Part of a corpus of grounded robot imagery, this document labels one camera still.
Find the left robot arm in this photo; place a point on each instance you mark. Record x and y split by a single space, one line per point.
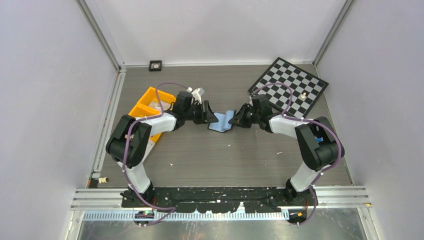
128 143

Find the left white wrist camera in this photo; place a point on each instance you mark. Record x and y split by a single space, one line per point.
196 95

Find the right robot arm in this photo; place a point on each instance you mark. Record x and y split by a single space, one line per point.
320 148

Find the black leather card holder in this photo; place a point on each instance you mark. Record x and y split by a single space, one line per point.
223 124

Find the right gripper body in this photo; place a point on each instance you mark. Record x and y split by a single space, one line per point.
251 117

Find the silver credit card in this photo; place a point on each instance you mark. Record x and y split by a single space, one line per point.
162 106

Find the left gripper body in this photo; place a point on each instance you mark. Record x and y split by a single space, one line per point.
196 114

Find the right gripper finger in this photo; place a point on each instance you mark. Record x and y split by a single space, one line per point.
244 110
236 121

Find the white plastic tray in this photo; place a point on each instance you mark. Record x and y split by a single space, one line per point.
150 145

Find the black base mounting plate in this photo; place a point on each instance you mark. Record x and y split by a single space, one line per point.
217 200

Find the small black square box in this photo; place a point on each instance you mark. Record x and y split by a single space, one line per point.
155 66

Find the black white chessboard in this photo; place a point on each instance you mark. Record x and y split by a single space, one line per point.
283 83

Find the yellow plastic bin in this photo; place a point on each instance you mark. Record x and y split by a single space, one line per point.
141 110
156 95

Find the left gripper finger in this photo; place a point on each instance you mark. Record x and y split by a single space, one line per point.
206 107
211 118

